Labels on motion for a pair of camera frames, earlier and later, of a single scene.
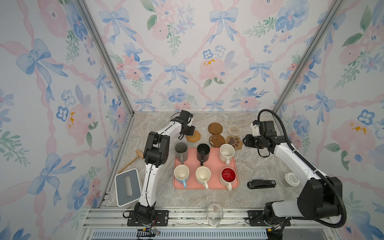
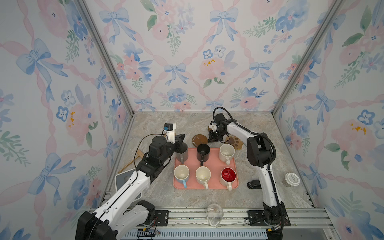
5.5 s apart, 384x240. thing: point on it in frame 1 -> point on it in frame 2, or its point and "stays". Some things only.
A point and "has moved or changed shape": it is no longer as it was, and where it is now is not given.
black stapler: x=261 y=183 stays
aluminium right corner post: x=334 y=7 stays
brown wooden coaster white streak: x=217 y=140 has moved or changed shape
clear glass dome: x=214 y=214 stays
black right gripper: x=247 y=140 -> x=210 y=139
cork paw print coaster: x=235 y=141 stays
